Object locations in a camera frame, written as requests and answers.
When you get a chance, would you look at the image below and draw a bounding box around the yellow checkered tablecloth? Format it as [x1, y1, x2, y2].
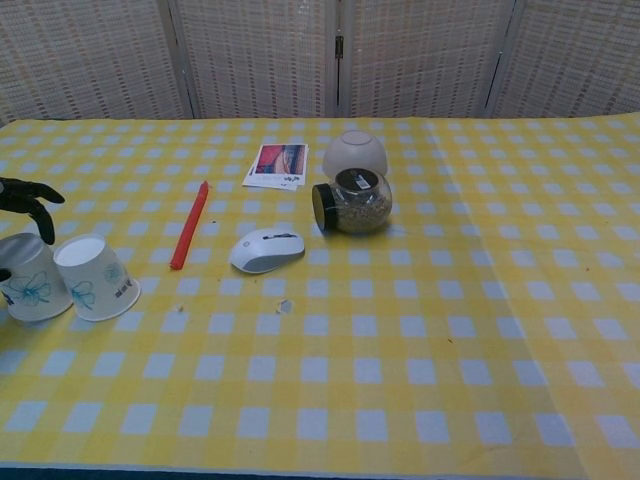
[429, 112, 640, 480]
[0, 116, 594, 479]

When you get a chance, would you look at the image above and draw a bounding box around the glass jar with black lid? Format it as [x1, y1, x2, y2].
[311, 167, 394, 236]

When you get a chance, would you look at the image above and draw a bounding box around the photo card with red picture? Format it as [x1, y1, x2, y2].
[252, 143, 311, 177]

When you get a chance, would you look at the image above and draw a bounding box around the white paper cup blue flower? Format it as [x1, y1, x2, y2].
[0, 231, 76, 323]
[52, 234, 143, 323]

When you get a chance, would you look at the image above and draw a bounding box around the woven folding screen panel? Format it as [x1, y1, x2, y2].
[485, 0, 640, 119]
[332, 0, 517, 119]
[167, 0, 346, 120]
[0, 0, 197, 122]

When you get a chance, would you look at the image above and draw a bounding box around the red stick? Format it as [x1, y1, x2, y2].
[169, 180, 213, 272]

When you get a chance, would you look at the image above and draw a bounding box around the beige upturned bowl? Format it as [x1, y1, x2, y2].
[321, 129, 389, 178]

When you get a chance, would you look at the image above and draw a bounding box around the white computer mouse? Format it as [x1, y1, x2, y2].
[228, 226, 307, 276]

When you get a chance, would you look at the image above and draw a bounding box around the black and silver left hand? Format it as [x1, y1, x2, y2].
[0, 175, 67, 283]

